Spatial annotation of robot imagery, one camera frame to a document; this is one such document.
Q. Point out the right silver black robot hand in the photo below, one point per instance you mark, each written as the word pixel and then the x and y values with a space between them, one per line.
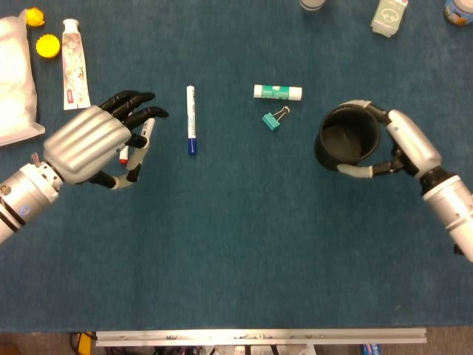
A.
pixel 414 144

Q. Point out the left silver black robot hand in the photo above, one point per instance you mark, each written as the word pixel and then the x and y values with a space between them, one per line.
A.
pixel 85 144

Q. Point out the red capped whiteboard marker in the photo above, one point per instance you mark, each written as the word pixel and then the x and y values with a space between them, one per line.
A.
pixel 123 157

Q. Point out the black capped whiteboard marker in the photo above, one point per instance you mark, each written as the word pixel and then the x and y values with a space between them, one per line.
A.
pixel 148 127

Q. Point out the black mesh pen holder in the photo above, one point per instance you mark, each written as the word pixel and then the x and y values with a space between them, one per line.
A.
pixel 325 155

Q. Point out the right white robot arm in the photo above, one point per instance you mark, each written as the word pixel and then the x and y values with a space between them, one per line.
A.
pixel 451 207

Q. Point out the blue capped whiteboard marker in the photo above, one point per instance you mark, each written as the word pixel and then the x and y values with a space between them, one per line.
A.
pixel 191 118

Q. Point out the floral white cream tube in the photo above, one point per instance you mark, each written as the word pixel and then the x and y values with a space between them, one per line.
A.
pixel 75 66

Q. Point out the white plastic bag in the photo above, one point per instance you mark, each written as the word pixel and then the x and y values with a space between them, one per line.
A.
pixel 15 81

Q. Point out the yellow ridged round cap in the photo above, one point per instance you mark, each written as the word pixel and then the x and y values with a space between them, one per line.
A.
pixel 48 46

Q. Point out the yellow lemon shaped toy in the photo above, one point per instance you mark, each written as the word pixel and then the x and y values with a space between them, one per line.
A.
pixel 34 16

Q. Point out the cartoon label plastic jar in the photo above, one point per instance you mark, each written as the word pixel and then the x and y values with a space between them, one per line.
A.
pixel 458 11

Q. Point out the teal binder clip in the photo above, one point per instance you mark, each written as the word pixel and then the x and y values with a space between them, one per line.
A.
pixel 270 122

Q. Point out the green white glue stick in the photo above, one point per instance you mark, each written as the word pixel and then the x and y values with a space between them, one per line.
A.
pixel 277 92

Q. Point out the white paper cup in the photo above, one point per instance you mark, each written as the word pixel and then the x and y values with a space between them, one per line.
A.
pixel 312 3

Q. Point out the blue felt table mat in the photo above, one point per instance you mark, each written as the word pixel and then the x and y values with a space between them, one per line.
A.
pixel 236 240

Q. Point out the yellow object under table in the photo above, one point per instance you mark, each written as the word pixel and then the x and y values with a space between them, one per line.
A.
pixel 85 344

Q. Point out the blue package under table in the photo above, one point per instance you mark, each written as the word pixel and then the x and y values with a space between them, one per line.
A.
pixel 370 349

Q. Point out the aluminium profile rail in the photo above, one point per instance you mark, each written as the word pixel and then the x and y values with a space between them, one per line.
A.
pixel 258 337

